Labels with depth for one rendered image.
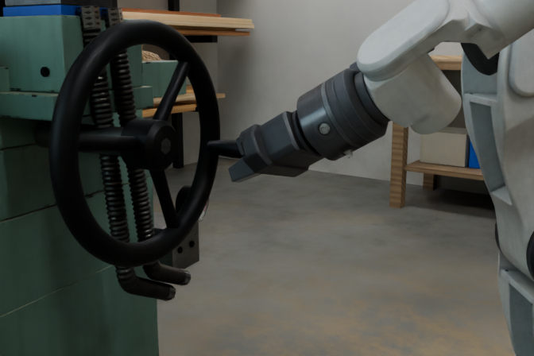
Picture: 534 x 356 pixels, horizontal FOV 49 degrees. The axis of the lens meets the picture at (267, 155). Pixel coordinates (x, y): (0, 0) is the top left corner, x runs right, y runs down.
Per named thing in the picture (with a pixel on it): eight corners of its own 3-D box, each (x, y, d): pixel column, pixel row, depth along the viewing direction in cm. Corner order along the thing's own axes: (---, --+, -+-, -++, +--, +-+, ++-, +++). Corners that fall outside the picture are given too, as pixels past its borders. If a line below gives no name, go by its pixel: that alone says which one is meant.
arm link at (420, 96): (378, 169, 69) (469, 125, 63) (323, 114, 63) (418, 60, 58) (371, 106, 77) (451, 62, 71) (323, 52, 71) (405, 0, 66)
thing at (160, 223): (174, 276, 100) (172, 230, 99) (119, 263, 106) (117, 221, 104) (202, 260, 107) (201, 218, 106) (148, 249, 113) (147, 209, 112)
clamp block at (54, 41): (63, 94, 68) (58, 13, 66) (-14, 90, 74) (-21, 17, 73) (146, 87, 81) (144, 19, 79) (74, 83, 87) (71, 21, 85)
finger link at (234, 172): (230, 164, 78) (265, 144, 75) (236, 186, 77) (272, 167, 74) (222, 163, 76) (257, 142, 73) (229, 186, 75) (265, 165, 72)
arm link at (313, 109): (251, 190, 68) (336, 145, 62) (227, 116, 71) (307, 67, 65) (307, 194, 78) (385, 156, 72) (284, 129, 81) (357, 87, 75)
